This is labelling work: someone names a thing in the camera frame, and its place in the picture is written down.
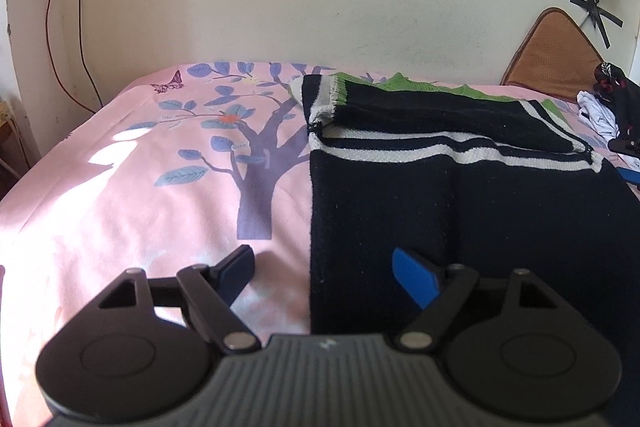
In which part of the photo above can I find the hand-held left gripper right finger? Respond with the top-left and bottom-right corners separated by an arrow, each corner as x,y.
392,248 -> 560,353

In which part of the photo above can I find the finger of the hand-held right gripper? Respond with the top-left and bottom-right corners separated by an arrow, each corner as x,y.
607,136 -> 640,158
615,166 -> 640,188

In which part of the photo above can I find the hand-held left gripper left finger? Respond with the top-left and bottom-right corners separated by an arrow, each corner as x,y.
95,244 -> 262,354

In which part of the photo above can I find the navy green striped knit sweater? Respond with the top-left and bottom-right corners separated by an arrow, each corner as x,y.
301,72 -> 640,348

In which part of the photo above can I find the black garment with red print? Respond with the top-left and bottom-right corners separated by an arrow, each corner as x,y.
592,62 -> 640,140

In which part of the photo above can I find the white garment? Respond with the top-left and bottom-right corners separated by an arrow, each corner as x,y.
577,90 -> 623,140

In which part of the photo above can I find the pink floral bedsheet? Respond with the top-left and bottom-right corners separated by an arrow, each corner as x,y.
0,61 -> 640,427

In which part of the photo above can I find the brown cushion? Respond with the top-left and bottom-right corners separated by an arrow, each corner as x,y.
500,8 -> 606,102

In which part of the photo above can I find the black tape cross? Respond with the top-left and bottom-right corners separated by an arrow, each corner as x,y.
570,0 -> 624,48

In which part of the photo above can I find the wooden side table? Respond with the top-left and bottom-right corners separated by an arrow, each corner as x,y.
0,119 -> 38,202

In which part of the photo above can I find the red cable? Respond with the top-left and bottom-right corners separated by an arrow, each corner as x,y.
45,0 -> 98,114

